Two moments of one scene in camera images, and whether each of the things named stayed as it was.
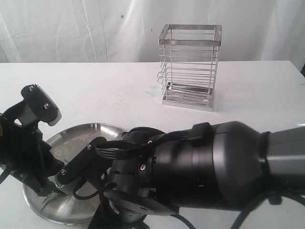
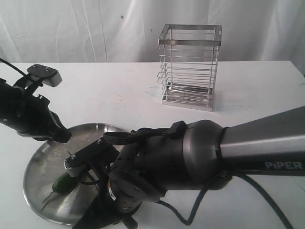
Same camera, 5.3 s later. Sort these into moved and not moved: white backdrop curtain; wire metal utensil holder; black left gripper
Moved: black left gripper
Not moved: wire metal utensil holder; white backdrop curtain
